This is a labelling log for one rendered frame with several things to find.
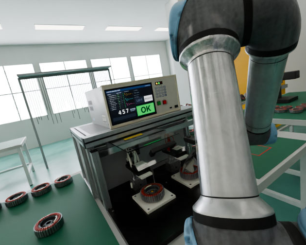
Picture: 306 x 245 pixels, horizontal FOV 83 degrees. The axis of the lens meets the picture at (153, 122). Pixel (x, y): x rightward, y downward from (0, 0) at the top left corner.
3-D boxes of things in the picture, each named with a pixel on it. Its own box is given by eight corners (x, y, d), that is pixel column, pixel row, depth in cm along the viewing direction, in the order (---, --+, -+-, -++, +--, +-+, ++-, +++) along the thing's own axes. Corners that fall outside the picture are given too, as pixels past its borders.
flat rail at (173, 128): (196, 123, 106) (196, 118, 106) (95, 159, 76) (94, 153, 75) (195, 123, 107) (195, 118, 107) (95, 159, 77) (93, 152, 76)
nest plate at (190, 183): (211, 176, 91) (211, 173, 91) (190, 188, 84) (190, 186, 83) (191, 167, 104) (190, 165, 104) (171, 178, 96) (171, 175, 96)
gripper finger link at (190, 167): (186, 179, 81) (198, 164, 79) (178, 170, 85) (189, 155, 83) (189, 179, 83) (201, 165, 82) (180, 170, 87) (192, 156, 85)
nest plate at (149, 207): (176, 197, 79) (175, 195, 79) (148, 214, 72) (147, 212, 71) (157, 184, 92) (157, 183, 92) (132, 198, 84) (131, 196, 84)
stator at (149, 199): (169, 194, 80) (168, 186, 80) (151, 207, 74) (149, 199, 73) (154, 185, 89) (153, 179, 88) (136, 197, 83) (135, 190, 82)
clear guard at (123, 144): (190, 148, 70) (188, 134, 69) (138, 172, 58) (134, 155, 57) (148, 137, 98) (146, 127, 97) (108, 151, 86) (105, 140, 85)
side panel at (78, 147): (99, 196, 95) (84, 140, 89) (94, 199, 93) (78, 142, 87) (88, 179, 118) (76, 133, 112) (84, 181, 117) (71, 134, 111)
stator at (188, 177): (205, 174, 92) (205, 167, 91) (190, 183, 86) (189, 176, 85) (190, 167, 101) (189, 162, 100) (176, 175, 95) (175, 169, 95)
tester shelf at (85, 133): (198, 113, 107) (197, 105, 106) (85, 149, 73) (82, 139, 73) (158, 111, 145) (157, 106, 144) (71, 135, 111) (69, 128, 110)
